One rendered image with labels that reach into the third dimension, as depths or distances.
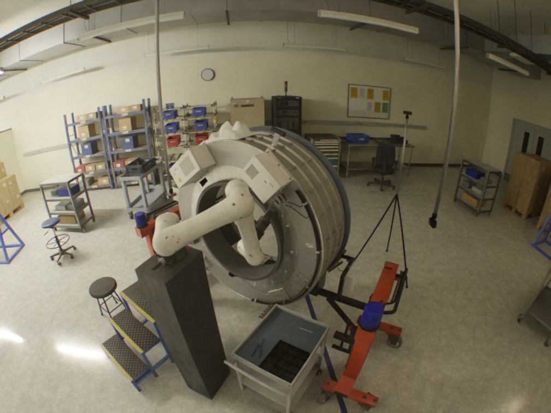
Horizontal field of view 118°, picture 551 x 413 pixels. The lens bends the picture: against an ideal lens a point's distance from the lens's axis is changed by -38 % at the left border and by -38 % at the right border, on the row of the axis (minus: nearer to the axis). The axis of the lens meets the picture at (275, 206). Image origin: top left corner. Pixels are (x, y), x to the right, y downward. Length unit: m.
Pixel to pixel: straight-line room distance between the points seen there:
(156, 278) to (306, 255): 0.96
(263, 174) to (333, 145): 5.00
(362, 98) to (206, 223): 6.81
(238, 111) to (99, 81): 3.96
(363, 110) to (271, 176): 6.34
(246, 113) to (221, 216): 5.31
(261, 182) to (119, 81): 6.44
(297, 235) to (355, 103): 6.13
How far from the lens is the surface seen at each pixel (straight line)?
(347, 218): 2.05
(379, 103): 7.90
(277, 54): 7.04
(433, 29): 5.93
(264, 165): 1.55
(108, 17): 5.17
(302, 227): 1.69
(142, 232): 2.78
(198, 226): 1.21
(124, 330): 2.58
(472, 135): 10.62
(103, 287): 3.10
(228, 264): 2.32
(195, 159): 1.86
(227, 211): 1.18
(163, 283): 1.37
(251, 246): 1.49
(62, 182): 5.29
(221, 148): 1.88
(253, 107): 6.38
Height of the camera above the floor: 2.20
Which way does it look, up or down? 25 degrees down
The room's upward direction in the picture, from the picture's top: 1 degrees counter-clockwise
